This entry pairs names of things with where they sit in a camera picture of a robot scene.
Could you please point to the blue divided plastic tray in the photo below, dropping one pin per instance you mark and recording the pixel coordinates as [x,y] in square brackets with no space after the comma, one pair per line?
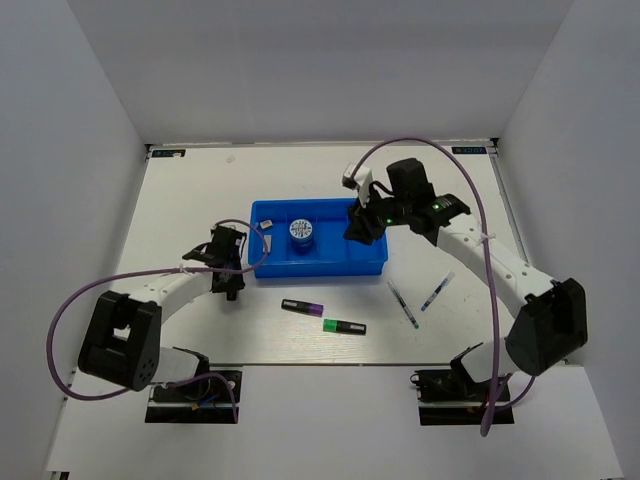
[331,255]

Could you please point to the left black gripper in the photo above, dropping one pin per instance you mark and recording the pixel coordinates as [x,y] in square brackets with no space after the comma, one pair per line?
[237,282]

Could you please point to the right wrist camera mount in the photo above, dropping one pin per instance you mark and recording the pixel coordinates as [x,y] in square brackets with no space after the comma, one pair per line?
[359,180]

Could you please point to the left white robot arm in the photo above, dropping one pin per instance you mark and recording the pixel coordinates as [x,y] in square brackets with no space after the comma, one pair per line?
[123,342]

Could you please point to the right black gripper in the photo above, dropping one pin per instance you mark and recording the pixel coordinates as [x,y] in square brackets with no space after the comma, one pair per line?
[360,221]

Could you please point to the green cap black highlighter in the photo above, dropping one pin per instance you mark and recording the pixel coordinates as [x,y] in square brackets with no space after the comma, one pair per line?
[344,327]

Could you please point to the grey eraser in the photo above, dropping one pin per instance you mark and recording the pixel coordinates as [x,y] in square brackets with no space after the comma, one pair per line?
[269,243]

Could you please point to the round blue white tape tin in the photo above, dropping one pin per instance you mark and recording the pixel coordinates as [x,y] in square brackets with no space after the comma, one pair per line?
[301,236]

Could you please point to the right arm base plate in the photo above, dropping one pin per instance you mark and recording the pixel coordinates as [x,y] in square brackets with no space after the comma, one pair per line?
[445,400]

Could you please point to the purple cap black highlighter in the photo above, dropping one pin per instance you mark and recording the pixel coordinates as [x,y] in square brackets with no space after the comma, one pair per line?
[302,307]

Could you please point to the table corner label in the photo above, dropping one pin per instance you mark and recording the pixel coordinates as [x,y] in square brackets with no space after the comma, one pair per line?
[469,150]
[168,153]

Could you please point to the blue ink pen refill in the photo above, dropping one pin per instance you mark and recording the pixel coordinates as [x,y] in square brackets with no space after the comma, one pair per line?
[431,298]

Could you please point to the right table corner label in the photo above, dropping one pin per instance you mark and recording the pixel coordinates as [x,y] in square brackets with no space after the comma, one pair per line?
[469,150]

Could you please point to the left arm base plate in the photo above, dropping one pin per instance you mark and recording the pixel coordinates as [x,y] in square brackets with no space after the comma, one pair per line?
[206,402]

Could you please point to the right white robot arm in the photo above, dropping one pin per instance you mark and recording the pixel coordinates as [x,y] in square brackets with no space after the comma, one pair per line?
[550,320]

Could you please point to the green ink pen refill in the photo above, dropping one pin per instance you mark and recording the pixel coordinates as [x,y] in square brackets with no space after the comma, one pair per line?
[403,304]

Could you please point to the left table corner label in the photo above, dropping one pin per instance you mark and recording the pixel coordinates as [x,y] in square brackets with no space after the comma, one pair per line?
[168,153]

